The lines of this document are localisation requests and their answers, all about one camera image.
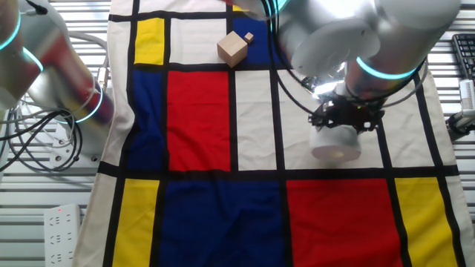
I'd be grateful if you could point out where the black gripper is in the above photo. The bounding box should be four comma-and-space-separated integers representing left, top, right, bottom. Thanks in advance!
307, 92, 385, 135

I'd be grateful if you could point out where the white toilet paper roll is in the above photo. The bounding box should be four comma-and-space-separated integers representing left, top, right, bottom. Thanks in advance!
309, 124, 362, 163

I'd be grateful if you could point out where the large wooden cube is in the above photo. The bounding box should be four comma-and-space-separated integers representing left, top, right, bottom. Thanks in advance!
217, 30, 249, 69

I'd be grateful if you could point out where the colour block pattern cloth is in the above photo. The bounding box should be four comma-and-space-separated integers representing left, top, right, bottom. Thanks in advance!
72, 0, 475, 267

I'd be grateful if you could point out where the black keyboard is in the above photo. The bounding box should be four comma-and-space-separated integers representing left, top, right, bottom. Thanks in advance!
451, 33, 475, 81

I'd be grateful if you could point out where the white power strip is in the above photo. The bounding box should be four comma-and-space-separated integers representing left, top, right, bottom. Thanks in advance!
43, 203, 82, 267

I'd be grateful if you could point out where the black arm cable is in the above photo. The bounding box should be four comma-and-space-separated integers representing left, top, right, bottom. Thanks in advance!
272, 0, 320, 100
263, 0, 316, 116

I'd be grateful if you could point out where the silver ribbed camera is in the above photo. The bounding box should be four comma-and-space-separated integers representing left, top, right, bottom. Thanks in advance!
459, 79, 475, 112

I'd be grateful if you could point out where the black base cable bundle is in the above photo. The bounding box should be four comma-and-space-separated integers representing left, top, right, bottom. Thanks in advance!
0, 109, 84, 173

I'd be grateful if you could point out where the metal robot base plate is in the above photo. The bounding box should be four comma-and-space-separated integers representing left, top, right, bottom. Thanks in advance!
50, 124, 101, 167

